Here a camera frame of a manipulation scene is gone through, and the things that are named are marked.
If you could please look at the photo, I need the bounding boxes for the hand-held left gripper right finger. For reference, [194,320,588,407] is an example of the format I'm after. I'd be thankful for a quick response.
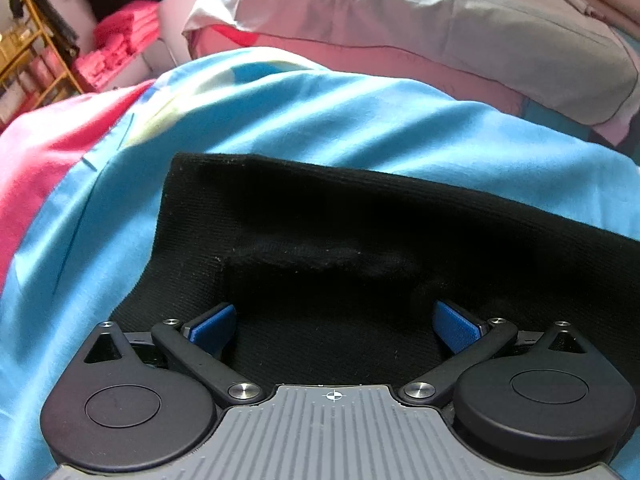
[399,300,594,405]

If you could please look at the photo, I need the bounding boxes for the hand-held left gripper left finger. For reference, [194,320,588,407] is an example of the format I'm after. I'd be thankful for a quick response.
[81,303,263,405]

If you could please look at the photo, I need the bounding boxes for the black pants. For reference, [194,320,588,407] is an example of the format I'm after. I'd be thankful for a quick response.
[107,152,640,392]

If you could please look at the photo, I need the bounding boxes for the teal striped bed sheet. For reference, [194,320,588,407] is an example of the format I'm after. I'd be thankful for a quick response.
[517,97,640,163]

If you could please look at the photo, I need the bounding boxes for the blue floral bed sheet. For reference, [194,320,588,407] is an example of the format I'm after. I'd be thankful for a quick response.
[0,47,640,480]

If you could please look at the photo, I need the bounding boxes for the stack of pink towels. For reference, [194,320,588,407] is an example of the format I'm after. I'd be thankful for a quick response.
[74,0,167,94]

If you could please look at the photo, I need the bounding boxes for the golden metal rack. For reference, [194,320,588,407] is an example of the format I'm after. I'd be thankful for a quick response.
[0,0,87,127]

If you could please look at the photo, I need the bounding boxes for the dark patterned cloth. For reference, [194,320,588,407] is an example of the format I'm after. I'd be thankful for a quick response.
[34,0,81,58]

